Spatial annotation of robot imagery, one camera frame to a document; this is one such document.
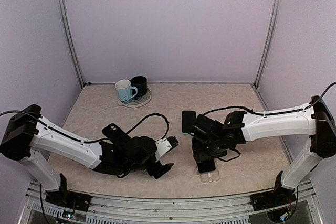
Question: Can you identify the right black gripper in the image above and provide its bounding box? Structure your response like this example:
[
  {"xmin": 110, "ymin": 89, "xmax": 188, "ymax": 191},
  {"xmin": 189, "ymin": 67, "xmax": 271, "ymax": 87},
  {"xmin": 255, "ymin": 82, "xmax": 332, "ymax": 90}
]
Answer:
[{"xmin": 193, "ymin": 136, "xmax": 228, "ymax": 162}]

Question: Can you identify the clear phone case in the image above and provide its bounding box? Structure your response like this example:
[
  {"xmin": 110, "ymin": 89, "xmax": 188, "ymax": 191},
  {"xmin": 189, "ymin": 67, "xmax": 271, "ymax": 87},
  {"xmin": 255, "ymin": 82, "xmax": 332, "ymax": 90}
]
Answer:
[{"xmin": 197, "ymin": 164, "xmax": 220, "ymax": 184}]

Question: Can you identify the light blue phone case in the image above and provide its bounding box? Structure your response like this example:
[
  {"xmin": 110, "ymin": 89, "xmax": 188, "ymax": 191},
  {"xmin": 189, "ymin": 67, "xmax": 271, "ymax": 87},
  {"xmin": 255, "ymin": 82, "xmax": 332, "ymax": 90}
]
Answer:
[{"xmin": 181, "ymin": 110, "xmax": 197, "ymax": 136}]

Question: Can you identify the black phone case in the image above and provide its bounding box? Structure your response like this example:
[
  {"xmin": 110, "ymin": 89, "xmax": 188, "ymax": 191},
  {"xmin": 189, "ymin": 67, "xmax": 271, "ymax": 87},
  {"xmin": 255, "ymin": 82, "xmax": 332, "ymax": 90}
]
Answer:
[{"xmin": 102, "ymin": 123, "xmax": 131, "ymax": 144}]

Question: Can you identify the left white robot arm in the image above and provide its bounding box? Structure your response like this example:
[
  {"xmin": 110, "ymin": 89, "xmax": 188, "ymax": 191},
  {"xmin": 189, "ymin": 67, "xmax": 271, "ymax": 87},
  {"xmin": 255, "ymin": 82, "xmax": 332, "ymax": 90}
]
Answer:
[{"xmin": 1, "ymin": 104, "xmax": 178, "ymax": 206}]

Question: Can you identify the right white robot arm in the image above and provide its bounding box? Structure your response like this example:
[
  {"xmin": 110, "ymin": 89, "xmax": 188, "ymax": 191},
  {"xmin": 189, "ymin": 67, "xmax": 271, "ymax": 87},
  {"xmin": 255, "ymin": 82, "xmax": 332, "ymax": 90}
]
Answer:
[{"xmin": 188, "ymin": 95, "xmax": 335, "ymax": 205}]

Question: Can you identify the grey patterned saucer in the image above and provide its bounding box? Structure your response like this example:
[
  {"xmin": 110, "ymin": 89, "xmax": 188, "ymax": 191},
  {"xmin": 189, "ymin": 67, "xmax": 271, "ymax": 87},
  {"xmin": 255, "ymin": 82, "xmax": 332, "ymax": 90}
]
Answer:
[{"xmin": 118, "ymin": 87, "xmax": 152, "ymax": 108}]

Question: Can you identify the light blue mug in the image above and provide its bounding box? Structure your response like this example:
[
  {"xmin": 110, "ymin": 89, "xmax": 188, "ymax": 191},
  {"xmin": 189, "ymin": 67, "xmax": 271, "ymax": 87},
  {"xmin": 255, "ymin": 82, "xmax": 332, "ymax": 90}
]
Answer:
[{"xmin": 115, "ymin": 79, "xmax": 138, "ymax": 104}]

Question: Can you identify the black mug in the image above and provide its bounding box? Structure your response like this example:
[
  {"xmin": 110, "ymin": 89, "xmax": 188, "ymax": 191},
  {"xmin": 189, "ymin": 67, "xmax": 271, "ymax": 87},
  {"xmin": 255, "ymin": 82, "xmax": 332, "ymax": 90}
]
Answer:
[{"xmin": 131, "ymin": 76, "xmax": 147, "ymax": 97}]

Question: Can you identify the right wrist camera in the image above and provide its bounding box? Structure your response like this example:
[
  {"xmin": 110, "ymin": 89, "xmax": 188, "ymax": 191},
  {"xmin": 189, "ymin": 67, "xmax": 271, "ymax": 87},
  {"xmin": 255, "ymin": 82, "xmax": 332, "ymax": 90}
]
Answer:
[{"xmin": 189, "ymin": 114, "xmax": 218, "ymax": 143}]

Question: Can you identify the front aluminium rail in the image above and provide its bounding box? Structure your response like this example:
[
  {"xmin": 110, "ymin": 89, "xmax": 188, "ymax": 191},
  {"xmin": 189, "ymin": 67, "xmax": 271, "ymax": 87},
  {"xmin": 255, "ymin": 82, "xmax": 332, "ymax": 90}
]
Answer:
[{"xmin": 18, "ymin": 179, "xmax": 323, "ymax": 224}]

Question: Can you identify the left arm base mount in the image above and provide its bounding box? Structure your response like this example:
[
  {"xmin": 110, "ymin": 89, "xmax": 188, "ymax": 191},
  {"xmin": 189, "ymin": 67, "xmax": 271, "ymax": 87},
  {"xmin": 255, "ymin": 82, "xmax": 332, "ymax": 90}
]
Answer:
[{"xmin": 45, "ymin": 173, "xmax": 92, "ymax": 212}]

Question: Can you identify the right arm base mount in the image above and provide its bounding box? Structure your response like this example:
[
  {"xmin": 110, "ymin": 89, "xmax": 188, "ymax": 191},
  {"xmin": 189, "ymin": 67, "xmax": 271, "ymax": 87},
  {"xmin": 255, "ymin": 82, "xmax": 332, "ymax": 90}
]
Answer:
[{"xmin": 250, "ymin": 171, "xmax": 297, "ymax": 211}]

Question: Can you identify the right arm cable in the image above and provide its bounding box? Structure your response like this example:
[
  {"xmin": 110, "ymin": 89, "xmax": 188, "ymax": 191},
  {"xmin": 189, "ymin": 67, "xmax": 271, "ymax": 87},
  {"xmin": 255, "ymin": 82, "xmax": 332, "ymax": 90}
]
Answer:
[{"xmin": 203, "ymin": 82, "xmax": 336, "ymax": 117}]

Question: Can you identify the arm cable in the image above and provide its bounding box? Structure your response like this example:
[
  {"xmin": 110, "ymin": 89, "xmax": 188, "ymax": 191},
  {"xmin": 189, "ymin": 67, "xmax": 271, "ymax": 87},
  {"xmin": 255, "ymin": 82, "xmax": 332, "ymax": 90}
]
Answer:
[
  {"xmin": 203, "ymin": 82, "xmax": 336, "ymax": 117},
  {"xmin": 0, "ymin": 111, "xmax": 170, "ymax": 145}
]

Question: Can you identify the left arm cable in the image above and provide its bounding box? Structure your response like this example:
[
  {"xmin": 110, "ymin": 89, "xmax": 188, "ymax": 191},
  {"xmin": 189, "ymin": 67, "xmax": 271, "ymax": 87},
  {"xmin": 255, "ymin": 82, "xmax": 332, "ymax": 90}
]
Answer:
[{"xmin": 0, "ymin": 111, "xmax": 170, "ymax": 145}]

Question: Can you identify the right aluminium frame post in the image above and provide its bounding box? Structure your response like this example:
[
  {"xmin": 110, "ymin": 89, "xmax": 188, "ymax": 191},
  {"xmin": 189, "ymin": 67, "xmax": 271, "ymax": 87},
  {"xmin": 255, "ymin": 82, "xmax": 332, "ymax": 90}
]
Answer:
[{"xmin": 253, "ymin": 0, "xmax": 281, "ymax": 89}]

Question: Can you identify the aluminium frame post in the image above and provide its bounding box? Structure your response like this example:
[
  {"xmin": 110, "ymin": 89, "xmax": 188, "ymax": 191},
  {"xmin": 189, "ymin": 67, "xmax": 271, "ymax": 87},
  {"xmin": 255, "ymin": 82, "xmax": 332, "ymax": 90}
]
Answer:
[
  {"xmin": 253, "ymin": 0, "xmax": 281, "ymax": 89},
  {"xmin": 57, "ymin": 0, "xmax": 86, "ymax": 89}
]

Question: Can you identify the left aluminium frame post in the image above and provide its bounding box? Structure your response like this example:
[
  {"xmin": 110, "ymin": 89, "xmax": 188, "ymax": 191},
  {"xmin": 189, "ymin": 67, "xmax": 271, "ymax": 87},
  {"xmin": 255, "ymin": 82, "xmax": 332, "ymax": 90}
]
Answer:
[{"xmin": 57, "ymin": 0, "xmax": 86, "ymax": 89}]

